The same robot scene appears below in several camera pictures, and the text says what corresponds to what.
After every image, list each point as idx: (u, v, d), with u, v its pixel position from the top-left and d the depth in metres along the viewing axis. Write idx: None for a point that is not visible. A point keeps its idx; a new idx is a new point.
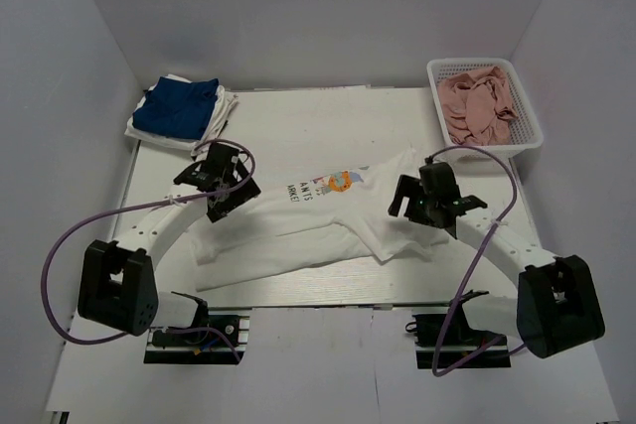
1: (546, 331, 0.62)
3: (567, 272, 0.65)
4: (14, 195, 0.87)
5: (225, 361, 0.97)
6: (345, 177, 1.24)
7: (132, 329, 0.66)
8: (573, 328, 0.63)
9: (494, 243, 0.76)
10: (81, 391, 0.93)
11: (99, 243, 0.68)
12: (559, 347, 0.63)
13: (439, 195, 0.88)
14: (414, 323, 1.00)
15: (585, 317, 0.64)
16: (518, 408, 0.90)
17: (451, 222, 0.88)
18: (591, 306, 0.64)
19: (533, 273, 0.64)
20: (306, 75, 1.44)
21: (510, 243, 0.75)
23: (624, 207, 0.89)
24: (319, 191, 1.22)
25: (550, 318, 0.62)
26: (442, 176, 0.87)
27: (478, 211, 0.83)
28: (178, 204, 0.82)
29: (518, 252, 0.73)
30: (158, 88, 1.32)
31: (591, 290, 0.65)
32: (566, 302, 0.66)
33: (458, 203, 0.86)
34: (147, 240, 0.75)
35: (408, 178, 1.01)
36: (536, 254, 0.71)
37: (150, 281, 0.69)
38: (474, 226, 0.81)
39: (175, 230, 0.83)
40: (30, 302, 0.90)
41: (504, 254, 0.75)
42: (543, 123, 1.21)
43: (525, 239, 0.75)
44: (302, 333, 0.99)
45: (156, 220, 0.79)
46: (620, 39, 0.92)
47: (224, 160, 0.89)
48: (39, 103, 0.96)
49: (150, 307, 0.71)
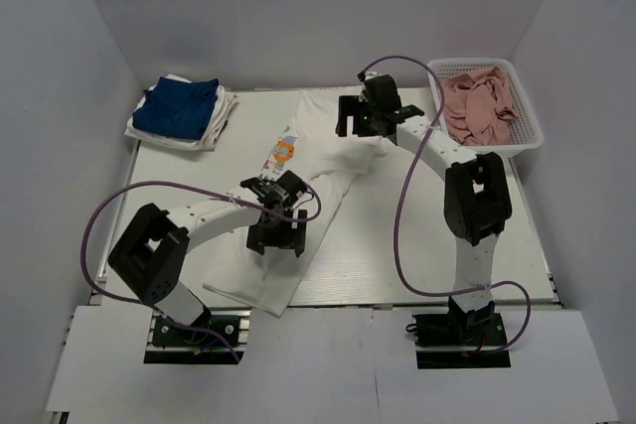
1: (465, 212, 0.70)
3: (486, 165, 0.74)
4: (13, 196, 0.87)
5: (225, 361, 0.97)
6: (284, 145, 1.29)
7: (141, 296, 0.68)
8: (490, 211, 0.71)
9: (428, 149, 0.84)
10: (80, 391, 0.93)
11: (152, 208, 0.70)
12: (479, 227, 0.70)
13: (381, 108, 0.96)
14: (414, 323, 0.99)
15: (498, 202, 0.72)
16: (518, 407, 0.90)
17: (393, 132, 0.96)
18: (503, 193, 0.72)
19: (457, 170, 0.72)
20: (306, 75, 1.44)
21: (441, 145, 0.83)
23: (624, 207, 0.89)
24: (275, 168, 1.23)
25: (469, 204, 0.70)
26: (385, 88, 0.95)
27: (416, 119, 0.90)
28: (236, 204, 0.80)
29: (447, 154, 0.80)
30: (158, 88, 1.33)
31: (504, 180, 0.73)
32: (485, 193, 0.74)
33: (398, 112, 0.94)
34: (192, 224, 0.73)
35: (348, 100, 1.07)
36: (462, 154, 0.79)
37: (179, 261, 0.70)
38: (411, 134, 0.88)
39: (223, 226, 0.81)
40: (28, 303, 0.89)
41: (435, 156, 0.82)
42: (543, 122, 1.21)
43: (453, 143, 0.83)
44: (302, 334, 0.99)
45: (209, 209, 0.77)
46: (620, 38, 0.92)
47: (291, 188, 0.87)
48: (38, 103, 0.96)
49: (168, 284, 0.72)
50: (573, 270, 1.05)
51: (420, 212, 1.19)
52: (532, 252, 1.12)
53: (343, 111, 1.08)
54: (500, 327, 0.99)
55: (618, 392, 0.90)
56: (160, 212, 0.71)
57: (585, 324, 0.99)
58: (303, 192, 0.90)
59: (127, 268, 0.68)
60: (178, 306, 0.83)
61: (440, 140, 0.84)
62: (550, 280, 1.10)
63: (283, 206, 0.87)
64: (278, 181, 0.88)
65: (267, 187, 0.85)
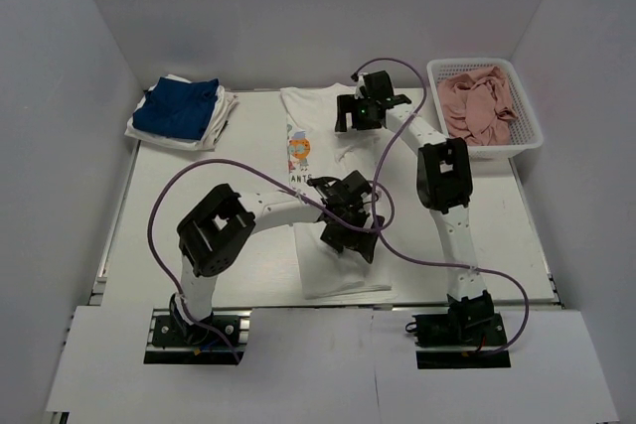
1: (430, 186, 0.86)
3: (452, 147, 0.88)
4: (14, 196, 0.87)
5: (225, 361, 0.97)
6: (296, 143, 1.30)
7: (201, 268, 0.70)
8: (450, 186, 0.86)
9: (408, 131, 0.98)
10: (80, 391, 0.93)
11: (227, 188, 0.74)
12: (440, 198, 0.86)
13: (376, 94, 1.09)
14: (414, 323, 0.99)
15: (460, 179, 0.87)
16: (519, 408, 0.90)
17: (384, 117, 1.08)
18: (465, 172, 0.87)
19: (427, 150, 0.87)
20: (306, 75, 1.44)
21: (418, 128, 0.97)
23: (625, 207, 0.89)
24: (303, 168, 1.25)
25: (433, 181, 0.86)
26: (380, 80, 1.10)
27: (405, 107, 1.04)
28: (301, 200, 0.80)
29: (422, 137, 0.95)
30: (158, 88, 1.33)
31: (467, 161, 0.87)
32: (451, 172, 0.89)
33: (390, 98, 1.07)
34: (258, 211, 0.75)
35: (343, 97, 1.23)
36: (434, 137, 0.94)
37: (241, 244, 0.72)
38: (397, 118, 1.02)
39: (284, 219, 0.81)
40: (28, 303, 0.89)
41: (413, 139, 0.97)
42: (543, 122, 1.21)
43: (428, 127, 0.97)
44: (302, 334, 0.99)
45: (278, 198, 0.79)
46: (620, 40, 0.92)
47: (355, 189, 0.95)
48: (39, 104, 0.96)
49: (227, 264, 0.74)
50: (573, 270, 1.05)
51: (420, 212, 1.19)
52: (532, 252, 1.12)
53: (343, 108, 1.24)
54: (500, 327, 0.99)
55: (618, 392, 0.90)
56: (234, 193, 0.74)
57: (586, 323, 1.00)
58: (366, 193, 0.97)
59: (195, 237, 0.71)
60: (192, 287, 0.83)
61: (419, 125, 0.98)
62: (550, 280, 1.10)
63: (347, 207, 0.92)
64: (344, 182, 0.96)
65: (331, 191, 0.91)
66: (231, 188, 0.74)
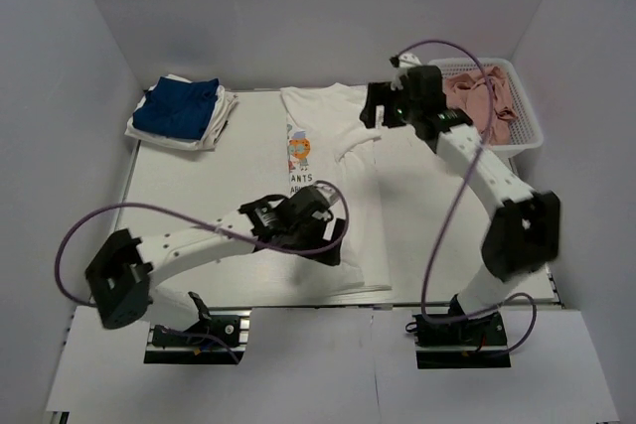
1: (509, 255, 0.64)
3: (541, 207, 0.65)
4: (14, 196, 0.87)
5: (225, 361, 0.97)
6: (297, 143, 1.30)
7: (103, 319, 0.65)
8: (534, 254, 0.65)
9: (475, 171, 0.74)
10: (80, 391, 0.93)
11: (126, 234, 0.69)
12: (516, 268, 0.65)
13: (423, 104, 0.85)
14: (414, 323, 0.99)
15: (546, 245, 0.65)
16: (519, 408, 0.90)
17: (433, 138, 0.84)
18: (554, 240, 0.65)
19: (508, 208, 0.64)
20: (306, 75, 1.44)
21: (490, 171, 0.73)
23: (625, 207, 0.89)
24: (303, 168, 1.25)
25: (515, 247, 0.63)
26: (431, 85, 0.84)
27: (465, 130, 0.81)
28: (220, 233, 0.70)
29: (497, 184, 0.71)
30: (158, 88, 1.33)
31: (557, 225, 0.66)
32: (533, 233, 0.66)
33: (444, 117, 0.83)
34: (160, 258, 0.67)
35: (378, 85, 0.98)
36: (514, 187, 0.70)
37: (145, 294, 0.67)
38: (458, 148, 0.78)
39: (206, 256, 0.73)
40: (28, 303, 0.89)
41: (482, 184, 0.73)
42: (543, 122, 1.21)
43: (504, 170, 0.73)
44: (302, 333, 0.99)
45: (189, 237, 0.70)
46: (620, 40, 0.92)
47: (303, 211, 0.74)
48: (39, 104, 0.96)
49: (132, 313, 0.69)
50: (574, 270, 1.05)
51: (420, 213, 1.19)
52: None
53: (374, 98, 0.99)
54: (500, 327, 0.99)
55: (618, 392, 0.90)
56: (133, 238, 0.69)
57: (586, 323, 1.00)
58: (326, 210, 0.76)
59: (92, 291, 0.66)
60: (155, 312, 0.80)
61: (488, 163, 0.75)
62: (550, 280, 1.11)
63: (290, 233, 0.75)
64: (290, 200, 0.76)
65: (269, 216, 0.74)
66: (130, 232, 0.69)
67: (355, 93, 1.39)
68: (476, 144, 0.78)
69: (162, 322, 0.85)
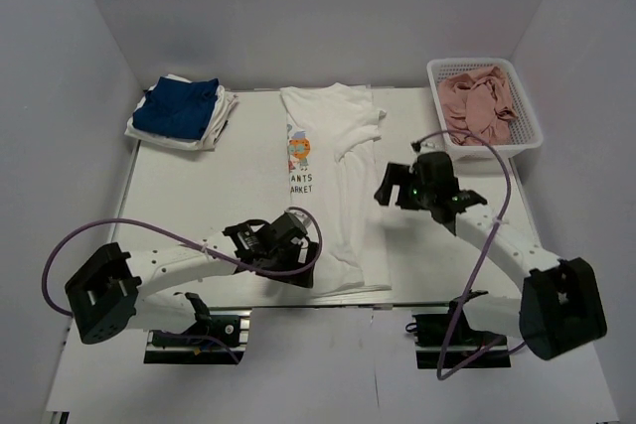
1: (550, 331, 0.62)
3: (571, 273, 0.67)
4: (14, 196, 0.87)
5: (224, 361, 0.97)
6: (297, 143, 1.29)
7: (83, 334, 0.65)
8: (576, 329, 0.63)
9: (496, 243, 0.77)
10: (80, 391, 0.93)
11: (114, 249, 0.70)
12: (561, 345, 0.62)
13: (436, 188, 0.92)
14: (414, 323, 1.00)
15: (588, 319, 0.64)
16: (519, 408, 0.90)
17: (450, 220, 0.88)
18: (595, 310, 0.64)
19: (538, 277, 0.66)
20: (306, 75, 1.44)
21: (512, 244, 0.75)
23: (625, 207, 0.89)
24: (303, 168, 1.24)
25: (555, 321, 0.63)
26: (441, 171, 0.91)
27: (481, 208, 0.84)
28: (207, 254, 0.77)
29: (521, 255, 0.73)
30: (158, 88, 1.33)
31: (596, 295, 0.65)
32: (572, 307, 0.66)
33: (457, 200, 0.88)
34: (149, 274, 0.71)
35: (396, 167, 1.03)
36: (540, 256, 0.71)
37: (129, 309, 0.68)
38: (474, 225, 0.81)
39: (190, 276, 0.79)
40: (28, 303, 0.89)
41: (507, 256, 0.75)
42: (543, 122, 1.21)
43: (527, 241, 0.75)
44: (302, 334, 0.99)
45: (177, 256, 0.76)
46: (620, 40, 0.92)
47: (282, 235, 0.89)
48: (39, 103, 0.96)
49: (114, 328, 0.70)
50: None
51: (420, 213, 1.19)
52: None
53: (392, 179, 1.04)
54: None
55: (618, 393, 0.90)
56: (120, 253, 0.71)
57: None
58: (298, 237, 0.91)
59: (75, 304, 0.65)
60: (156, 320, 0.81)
61: (508, 236, 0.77)
62: None
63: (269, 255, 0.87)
64: (271, 226, 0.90)
65: (250, 240, 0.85)
66: (119, 247, 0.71)
67: (355, 93, 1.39)
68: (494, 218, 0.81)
69: (158, 327, 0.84)
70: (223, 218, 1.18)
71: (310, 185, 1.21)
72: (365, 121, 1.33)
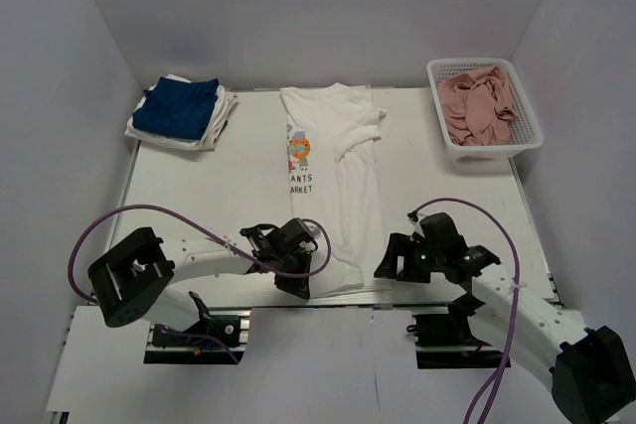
1: (587, 408, 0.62)
3: (598, 342, 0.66)
4: (14, 195, 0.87)
5: (225, 361, 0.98)
6: (297, 143, 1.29)
7: (107, 318, 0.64)
8: (611, 396, 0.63)
9: (519, 313, 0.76)
10: (80, 391, 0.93)
11: (147, 233, 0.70)
12: (600, 417, 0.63)
13: (445, 248, 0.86)
14: (414, 323, 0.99)
15: (621, 384, 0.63)
16: (519, 408, 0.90)
17: (464, 281, 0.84)
18: (627, 374, 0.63)
19: (567, 355, 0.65)
20: (306, 75, 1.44)
21: (536, 314, 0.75)
23: (625, 208, 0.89)
24: (303, 168, 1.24)
25: (590, 396, 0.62)
26: (446, 230, 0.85)
27: (495, 269, 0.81)
28: (230, 248, 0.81)
29: (548, 326, 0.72)
30: (158, 88, 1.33)
31: (627, 360, 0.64)
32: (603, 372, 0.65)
33: (470, 257, 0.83)
34: (180, 259, 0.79)
35: (397, 237, 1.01)
36: (564, 327, 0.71)
37: (155, 295, 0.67)
38: (493, 290, 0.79)
39: (211, 269, 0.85)
40: (28, 304, 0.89)
41: (532, 326, 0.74)
42: (543, 123, 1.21)
43: (550, 309, 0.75)
44: (302, 334, 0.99)
45: (204, 247, 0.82)
46: (620, 39, 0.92)
47: (291, 238, 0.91)
48: (38, 102, 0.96)
49: (137, 313, 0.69)
50: (574, 270, 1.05)
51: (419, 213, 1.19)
52: (532, 253, 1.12)
53: (395, 249, 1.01)
54: None
55: None
56: (153, 238, 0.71)
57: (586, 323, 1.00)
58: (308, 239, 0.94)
59: (104, 284, 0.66)
60: (170, 316, 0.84)
61: (530, 303, 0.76)
62: (550, 280, 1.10)
63: (282, 255, 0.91)
64: (279, 230, 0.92)
65: (264, 240, 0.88)
66: (153, 232, 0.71)
67: (355, 93, 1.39)
68: (511, 283, 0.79)
69: (162, 322, 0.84)
70: (222, 217, 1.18)
71: (310, 185, 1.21)
72: (365, 121, 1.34)
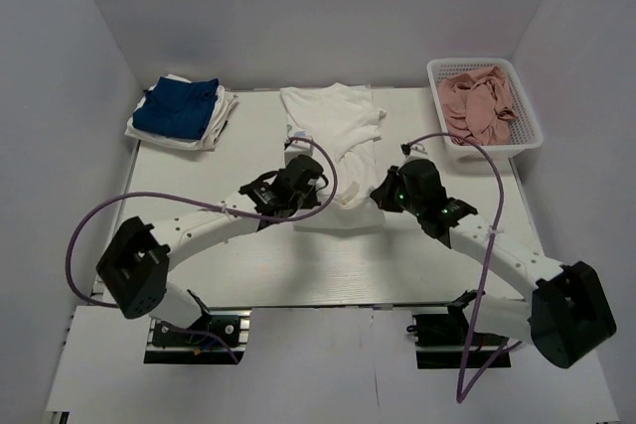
1: (563, 342, 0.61)
3: (575, 279, 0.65)
4: (14, 196, 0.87)
5: (225, 361, 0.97)
6: None
7: (124, 311, 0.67)
8: (588, 334, 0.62)
9: (496, 257, 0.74)
10: (79, 391, 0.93)
11: (134, 223, 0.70)
12: (578, 353, 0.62)
13: (426, 202, 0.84)
14: (414, 323, 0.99)
15: (598, 320, 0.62)
16: (519, 408, 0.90)
17: (443, 235, 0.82)
18: (604, 311, 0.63)
19: (544, 288, 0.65)
20: (307, 75, 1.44)
21: (513, 255, 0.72)
23: (625, 207, 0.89)
24: None
25: (567, 330, 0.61)
26: (430, 182, 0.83)
27: (472, 218, 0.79)
28: (229, 212, 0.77)
29: (524, 266, 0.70)
30: (158, 88, 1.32)
31: (603, 297, 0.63)
32: (580, 311, 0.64)
33: (447, 212, 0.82)
34: (176, 240, 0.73)
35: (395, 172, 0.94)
36: (542, 266, 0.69)
37: (161, 279, 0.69)
38: (469, 238, 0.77)
39: (218, 237, 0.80)
40: (28, 303, 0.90)
41: (509, 269, 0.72)
42: (543, 122, 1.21)
43: (527, 250, 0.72)
44: (300, 333, 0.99)
45: (199, 220, 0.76)
46: (620, 40, 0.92)
47: (296, 183, 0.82)
48: (39, 104, 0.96)
49: (152, 299, 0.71)
50: None
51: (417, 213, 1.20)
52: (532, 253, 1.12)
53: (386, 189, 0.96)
54: None
55: (619, 392, 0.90)
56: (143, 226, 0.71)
57: None
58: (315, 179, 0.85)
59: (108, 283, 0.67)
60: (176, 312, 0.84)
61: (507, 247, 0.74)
62: None
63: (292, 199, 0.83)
64: (283, 175, 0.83)
65: (267, 194, 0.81)
66: (140, 221, 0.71)
67: (355, 93, 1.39)
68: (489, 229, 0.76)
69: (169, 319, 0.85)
70: None
71: None
72: (365, 121, 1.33)
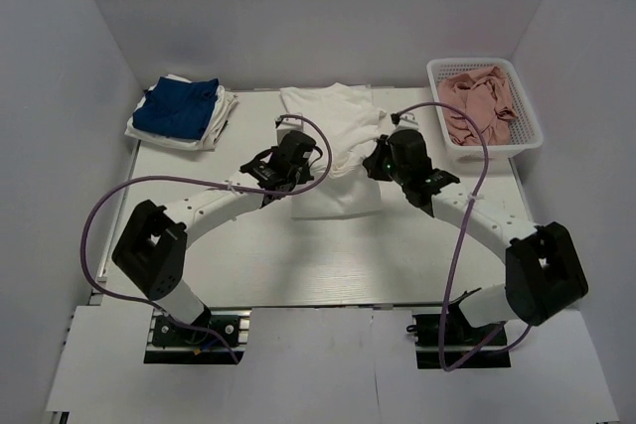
1: (535, 298, 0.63)
3: (550, 238, 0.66)
4: (14, 197, 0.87)
5: (224, 361, 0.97)
6: None
7: (148, 292, 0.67)
8: (561, 292, 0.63)
9: (475, 221, 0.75)
10: (79, 391, 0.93)
11: (148, 206, 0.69)
12: (550, 312, 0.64)
13: (411, 171, 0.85)
14: (414, 323, 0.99)
15: (569, 279, 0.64)
16: (519, 408, 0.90)
17: (426, 204, 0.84)
18: (575, 269, 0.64)
19: (518, 245, 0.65)
20: (307, 75, 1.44)
21: (489, 216, 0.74)
23: (625, 207, 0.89)
24: None
25: (541, 288, 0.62)
26: (416, 152, 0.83)
27: (453, 187, 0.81)
28: (236, 190, 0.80)
29: (500, 226, 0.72)
30: (158, 88, 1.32)
31: (574, 256, 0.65)
32: (553, 270, 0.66)
33: (430, 181, 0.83)
34: (189, 217, 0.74)
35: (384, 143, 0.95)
36: (517, 226, 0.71)
37: (181, 256, 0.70)
38: (450, 204, 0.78)
39: (226, 214, 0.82)
40: (28, 302, 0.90)
41: (485, 229, 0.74)
42: (543, 122, 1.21)
43: (503, 212, 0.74)
44: (300, 332, 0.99)
45: (210, 199, 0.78)
46: (620, 40, 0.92)
47: (293, 157, 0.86)
48: (39, 105, 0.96)
49: (173, 278, 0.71)
50: None
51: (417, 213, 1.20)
52: None
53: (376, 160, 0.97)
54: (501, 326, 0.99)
55: (619, 392, 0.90)
56: (157, 208, 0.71)
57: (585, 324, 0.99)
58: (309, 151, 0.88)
59: (130, 267, 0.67)
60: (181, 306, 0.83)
61: (485, 211, 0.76)
62: None
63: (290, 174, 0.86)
64: (279, 151, 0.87)
65: (267, 171, 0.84)
66: (153, 204, 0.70)
67: (355, 93, 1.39)
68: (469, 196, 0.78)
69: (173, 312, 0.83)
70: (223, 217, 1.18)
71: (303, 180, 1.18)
72: (365, 121, 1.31)
